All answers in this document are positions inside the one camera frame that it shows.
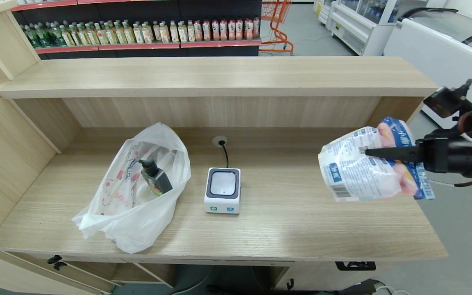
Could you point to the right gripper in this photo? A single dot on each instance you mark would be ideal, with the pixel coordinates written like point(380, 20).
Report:
point(453, 157)

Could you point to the white blue snack pack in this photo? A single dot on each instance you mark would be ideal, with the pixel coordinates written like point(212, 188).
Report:
point(363, 176)

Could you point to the orange shopping cart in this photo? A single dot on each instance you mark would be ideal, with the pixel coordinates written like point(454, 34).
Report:
point(277, 24)

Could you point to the white barcode scanner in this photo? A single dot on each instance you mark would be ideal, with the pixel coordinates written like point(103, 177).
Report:
point(222, 190)

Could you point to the white plastic shopping bag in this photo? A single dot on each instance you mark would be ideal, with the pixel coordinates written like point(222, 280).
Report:
point(133, 221)

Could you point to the white chest freezer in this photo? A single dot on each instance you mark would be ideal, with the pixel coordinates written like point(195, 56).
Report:
point(436, 49)

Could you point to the wooden counter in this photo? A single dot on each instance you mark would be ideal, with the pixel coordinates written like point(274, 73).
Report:
point(285, 213)

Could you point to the white display fridge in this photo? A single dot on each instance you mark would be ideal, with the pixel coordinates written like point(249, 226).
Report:
point(359, 24)

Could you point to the grey pump bottle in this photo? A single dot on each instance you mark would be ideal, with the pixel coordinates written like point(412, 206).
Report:
point(157, 180)

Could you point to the row of bottles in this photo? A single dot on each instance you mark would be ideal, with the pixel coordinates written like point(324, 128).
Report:
point(137, 32)

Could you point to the black shop shelf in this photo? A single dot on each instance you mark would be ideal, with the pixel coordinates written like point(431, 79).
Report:
point(146, 12)

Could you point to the wooden cabinet door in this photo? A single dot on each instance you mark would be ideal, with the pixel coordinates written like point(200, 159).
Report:
point(76, 272)

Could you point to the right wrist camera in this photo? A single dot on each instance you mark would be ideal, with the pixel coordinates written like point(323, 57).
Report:
point(445, 100)

